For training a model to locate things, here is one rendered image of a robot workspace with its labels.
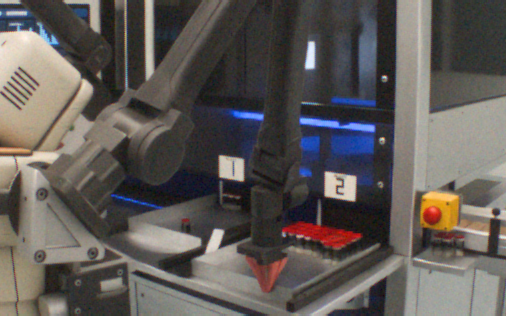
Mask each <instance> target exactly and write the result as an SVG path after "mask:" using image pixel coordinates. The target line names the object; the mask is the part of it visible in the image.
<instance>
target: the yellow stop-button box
mask: <svg viewBox="0 0 506 316"><path fill-rule="evenodd" d="M461 202H462V195H461V194H456V193H451V192H445V191H439V190H432V192H430V193H428V194H425V195H423V196H422V198H421V217H420V226H421V227H424V228H428V229H431V228H434V229H438V230H443V231H447V232H448V231H450V230H452V229H453V228H454V227H455V226H458V225H459V224H460V217H461ZM431 206H437V207H438V208H439V210H440V211H441V215H442V217H441V220H440V222H439V223H437V224H436V225H433V226H431V225H428V224H426V222H425V220H424V218H423V212H424V210H425V209H426V208H428V207H431Z"/></svg>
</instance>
